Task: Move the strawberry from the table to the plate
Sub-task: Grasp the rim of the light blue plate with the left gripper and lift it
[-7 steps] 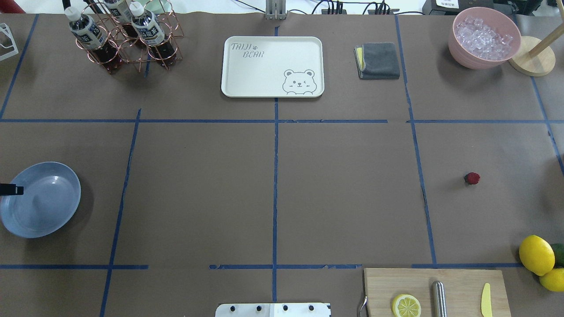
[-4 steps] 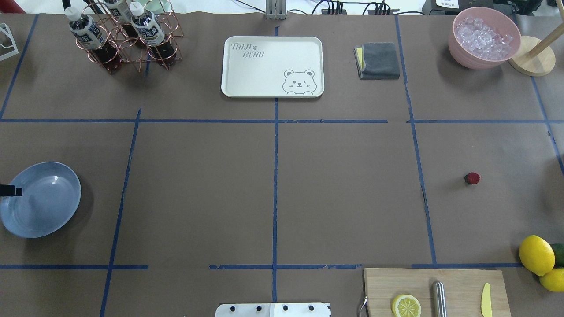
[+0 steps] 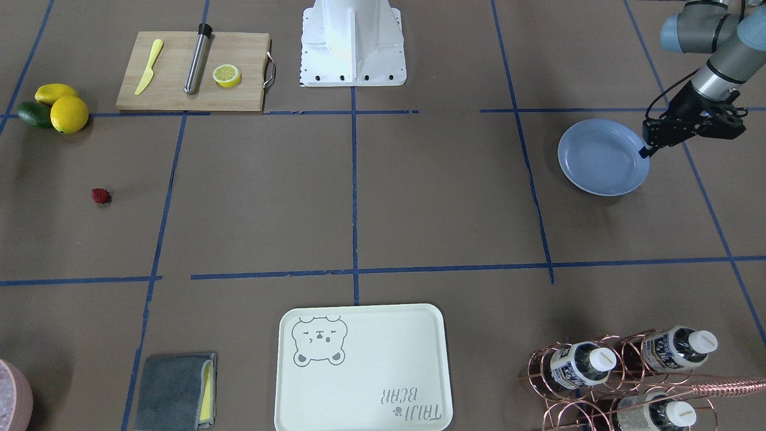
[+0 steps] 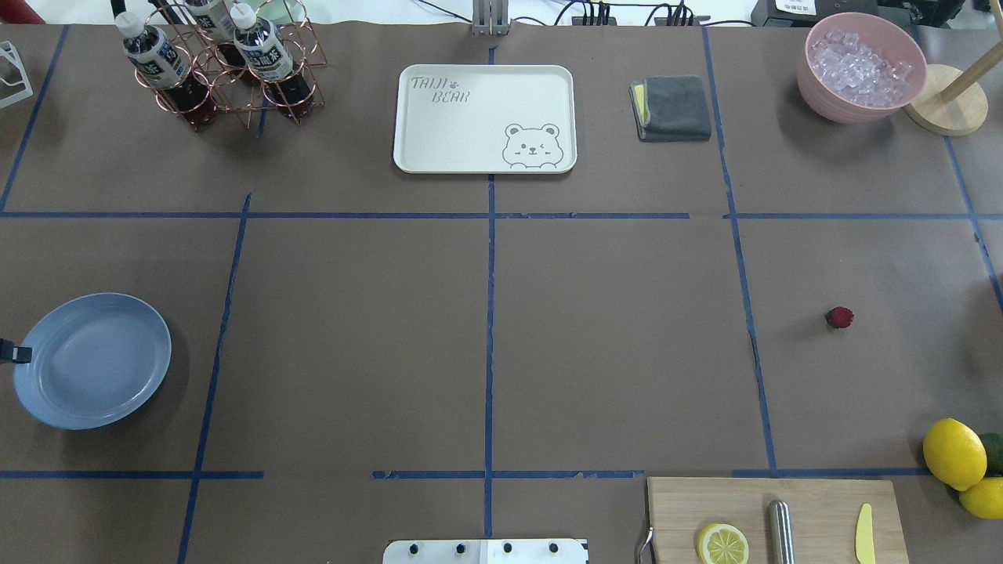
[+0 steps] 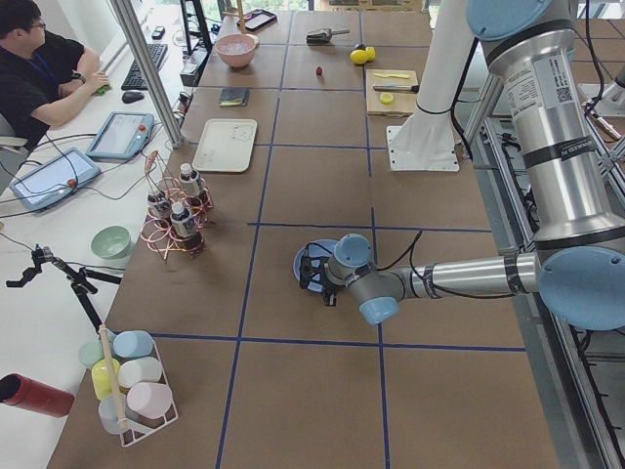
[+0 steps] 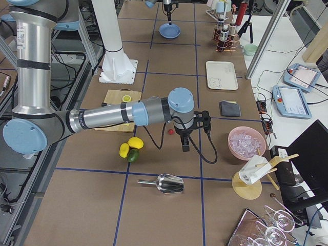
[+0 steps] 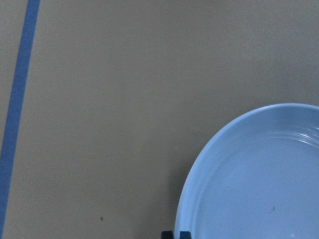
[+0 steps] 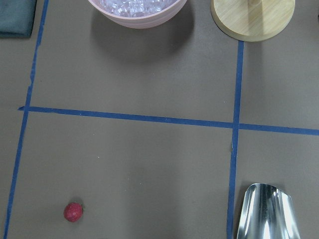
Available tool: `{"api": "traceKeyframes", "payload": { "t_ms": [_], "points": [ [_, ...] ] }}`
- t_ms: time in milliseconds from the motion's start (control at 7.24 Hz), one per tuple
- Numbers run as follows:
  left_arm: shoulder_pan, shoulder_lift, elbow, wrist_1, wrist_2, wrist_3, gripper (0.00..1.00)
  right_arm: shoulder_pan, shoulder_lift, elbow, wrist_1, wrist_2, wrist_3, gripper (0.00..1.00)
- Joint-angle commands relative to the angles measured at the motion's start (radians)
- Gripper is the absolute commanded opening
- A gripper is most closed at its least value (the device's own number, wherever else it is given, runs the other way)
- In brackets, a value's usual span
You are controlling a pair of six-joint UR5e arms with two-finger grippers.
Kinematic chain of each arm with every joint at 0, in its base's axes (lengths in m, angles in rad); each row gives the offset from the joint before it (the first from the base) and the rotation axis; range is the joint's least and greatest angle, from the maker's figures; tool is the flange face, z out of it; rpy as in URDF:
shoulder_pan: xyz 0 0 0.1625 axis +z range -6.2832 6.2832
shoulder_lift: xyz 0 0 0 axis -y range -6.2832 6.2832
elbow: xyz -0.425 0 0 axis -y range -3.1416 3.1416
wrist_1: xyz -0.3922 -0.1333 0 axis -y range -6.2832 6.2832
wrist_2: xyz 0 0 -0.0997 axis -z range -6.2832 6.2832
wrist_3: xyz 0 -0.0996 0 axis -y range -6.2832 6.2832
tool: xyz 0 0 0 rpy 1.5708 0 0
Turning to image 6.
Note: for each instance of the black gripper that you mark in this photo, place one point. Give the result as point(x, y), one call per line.
point(184, 132)
point(167, 6)

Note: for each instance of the blue plate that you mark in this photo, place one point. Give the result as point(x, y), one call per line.
point(169, 31)

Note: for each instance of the steel ice scoop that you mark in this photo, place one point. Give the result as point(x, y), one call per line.
point(165, 183)

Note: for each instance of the yellow lemon round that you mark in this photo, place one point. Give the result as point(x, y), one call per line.
point(135, 142)

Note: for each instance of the bottle white cap left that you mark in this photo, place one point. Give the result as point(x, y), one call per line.
point(220, 24)

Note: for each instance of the bottle white cap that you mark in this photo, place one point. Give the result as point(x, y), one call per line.
point(220, 24)
point(224, 33)

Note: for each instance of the grey folded cloth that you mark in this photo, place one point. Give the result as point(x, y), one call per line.
point(229, 109)

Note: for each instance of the green lime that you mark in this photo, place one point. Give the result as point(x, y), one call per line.
point(133, 155)

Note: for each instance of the pink bowl with ice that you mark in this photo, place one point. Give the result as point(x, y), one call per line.
point(245, 142)

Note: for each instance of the bottle white cap lower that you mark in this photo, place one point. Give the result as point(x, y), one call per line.
point(224, 33)

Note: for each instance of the yellow lemon oval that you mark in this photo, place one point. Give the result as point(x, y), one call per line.
point(124, 150)

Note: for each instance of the lemon half slice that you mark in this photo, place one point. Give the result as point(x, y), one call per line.
point(126, 98)

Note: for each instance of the cream bear tray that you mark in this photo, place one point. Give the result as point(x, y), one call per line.
point(221, 75)

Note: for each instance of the red cylinder bottle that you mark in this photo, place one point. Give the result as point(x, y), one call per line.
point(241, 12)

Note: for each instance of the wooden stand round base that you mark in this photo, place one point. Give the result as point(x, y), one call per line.
point(253, 191)

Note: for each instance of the white paper carton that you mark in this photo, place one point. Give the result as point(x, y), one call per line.
point(254, 169)

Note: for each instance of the black tripod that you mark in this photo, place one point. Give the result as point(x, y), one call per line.
point(248, 23)

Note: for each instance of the wooden cutting board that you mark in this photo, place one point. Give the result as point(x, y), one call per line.
point(115, 97)

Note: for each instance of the mint green bowl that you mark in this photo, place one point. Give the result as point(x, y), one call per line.
point(250, 49)

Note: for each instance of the teach pendant near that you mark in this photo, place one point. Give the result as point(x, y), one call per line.
point(290, 102)

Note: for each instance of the teach pendant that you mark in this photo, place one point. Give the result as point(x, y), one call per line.
point(290, 102)
point(300, 76)

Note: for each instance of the black monitor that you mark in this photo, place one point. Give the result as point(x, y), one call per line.
point(311, 164)

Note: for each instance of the glass rack tray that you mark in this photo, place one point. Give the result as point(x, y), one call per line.
point(273, 228)

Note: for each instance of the teach pendant far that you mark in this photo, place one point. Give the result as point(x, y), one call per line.
point(300, 76)

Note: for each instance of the white wire cup rack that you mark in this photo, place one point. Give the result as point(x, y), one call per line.
point(219, 8)

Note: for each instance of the copper wire bottle rack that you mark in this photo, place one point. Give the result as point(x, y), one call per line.
point(232, 42)

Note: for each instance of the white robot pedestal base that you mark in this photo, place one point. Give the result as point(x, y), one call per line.
point(117, 67)

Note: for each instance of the aluminium frame post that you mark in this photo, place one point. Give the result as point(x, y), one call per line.
point(272, 26)

